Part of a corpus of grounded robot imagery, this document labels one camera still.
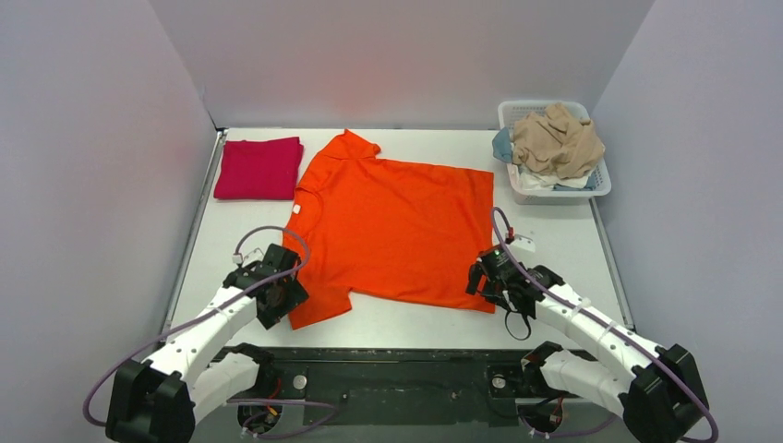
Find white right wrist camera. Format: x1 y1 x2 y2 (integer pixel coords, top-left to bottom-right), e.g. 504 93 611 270
508 234 536 253

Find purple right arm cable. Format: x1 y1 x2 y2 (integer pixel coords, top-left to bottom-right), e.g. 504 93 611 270
490 206 720 443

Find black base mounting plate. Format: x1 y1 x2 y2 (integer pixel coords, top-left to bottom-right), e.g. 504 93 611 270
152 345 646 427

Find white plastic laundry basket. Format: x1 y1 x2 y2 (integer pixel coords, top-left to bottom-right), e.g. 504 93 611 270
492 100 611 205

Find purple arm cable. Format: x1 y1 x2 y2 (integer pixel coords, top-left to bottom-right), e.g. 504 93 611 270
82 225 312 428
490 206 720 443

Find blue garment in basket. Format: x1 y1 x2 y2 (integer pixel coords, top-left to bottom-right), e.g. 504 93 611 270
491 127 513 164

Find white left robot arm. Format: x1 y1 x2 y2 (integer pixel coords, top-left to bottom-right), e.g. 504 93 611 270
105 245 308 442

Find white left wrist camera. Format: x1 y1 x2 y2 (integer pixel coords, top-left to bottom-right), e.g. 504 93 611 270
232 247 264 267

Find beige crumpled t-shirt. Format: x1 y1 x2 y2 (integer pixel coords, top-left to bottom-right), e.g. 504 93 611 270
511 102 605 178

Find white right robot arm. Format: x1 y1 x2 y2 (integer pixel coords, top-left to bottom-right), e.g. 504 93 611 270
466 245 709 442

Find folded red t-shirt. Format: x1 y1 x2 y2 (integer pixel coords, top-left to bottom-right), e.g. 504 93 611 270
213 137 304 201

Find orange t-shirt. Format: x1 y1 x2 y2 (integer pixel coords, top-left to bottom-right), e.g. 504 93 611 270
283 131 495 329

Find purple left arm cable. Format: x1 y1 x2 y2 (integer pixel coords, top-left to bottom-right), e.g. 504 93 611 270
82 225 312 428

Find white garment in basket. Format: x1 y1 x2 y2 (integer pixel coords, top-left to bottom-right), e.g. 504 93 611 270
517 165 596 191

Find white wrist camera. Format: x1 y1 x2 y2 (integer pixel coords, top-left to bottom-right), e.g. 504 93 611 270
508 234 536 253
232 247 264 267

